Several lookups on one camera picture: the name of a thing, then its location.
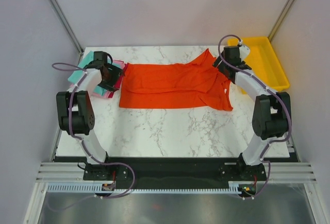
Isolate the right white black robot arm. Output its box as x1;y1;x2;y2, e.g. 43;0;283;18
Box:
213;45;292;181

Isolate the teal folded t-shirt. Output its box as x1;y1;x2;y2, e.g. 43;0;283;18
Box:
68;51;106;96

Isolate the white slotted cable duct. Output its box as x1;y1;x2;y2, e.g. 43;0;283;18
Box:
46;182;243;194

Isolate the left aluminium frame post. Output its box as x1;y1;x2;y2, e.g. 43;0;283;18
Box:
48;0;84;55

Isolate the yellow plastic tray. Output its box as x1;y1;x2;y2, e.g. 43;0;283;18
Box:
242;37;290;92

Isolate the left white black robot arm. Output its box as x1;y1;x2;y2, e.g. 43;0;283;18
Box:
56;51;125;181

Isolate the right aluminium frame post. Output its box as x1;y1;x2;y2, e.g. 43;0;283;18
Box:
268;0;296;42

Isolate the pink folded t-shirt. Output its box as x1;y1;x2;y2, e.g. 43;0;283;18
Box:
93;60;124;98

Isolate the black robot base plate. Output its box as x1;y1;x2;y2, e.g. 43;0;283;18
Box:
82;157;269;190

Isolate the orange t-shirt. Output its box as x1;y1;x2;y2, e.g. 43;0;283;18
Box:
119;49;233;111

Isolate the aluminium extrusion rail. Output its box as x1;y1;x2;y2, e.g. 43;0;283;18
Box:
37;162;316;183

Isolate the crimson folded t-shirt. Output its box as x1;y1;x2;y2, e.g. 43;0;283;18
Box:
107;63;128;98

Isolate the aluminium frame post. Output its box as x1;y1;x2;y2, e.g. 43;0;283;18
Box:
268;0;296;42
48;0;84;55

